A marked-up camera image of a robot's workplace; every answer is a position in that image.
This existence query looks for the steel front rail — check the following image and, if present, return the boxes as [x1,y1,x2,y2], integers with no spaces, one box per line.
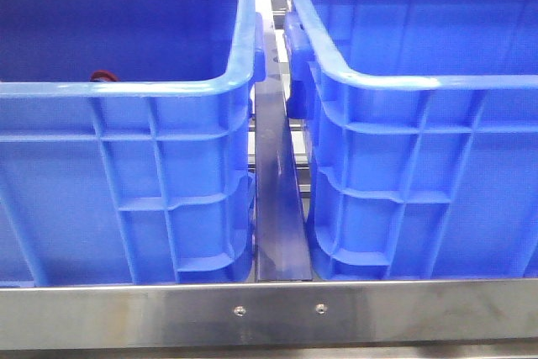
[1,278,537,351]

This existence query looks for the red mushroom push button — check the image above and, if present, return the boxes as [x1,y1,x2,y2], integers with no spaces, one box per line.
[90,70,119,82]

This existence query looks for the blue plastic crate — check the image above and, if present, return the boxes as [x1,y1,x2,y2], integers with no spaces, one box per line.
[1,0,265,288]
[287,0,537,280]

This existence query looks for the right blue plastic crate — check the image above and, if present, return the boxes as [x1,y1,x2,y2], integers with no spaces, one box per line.
[287,0,537,280]

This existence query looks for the left blue plastic crate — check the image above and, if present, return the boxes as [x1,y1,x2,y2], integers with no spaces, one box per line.
[1,0,265,288]

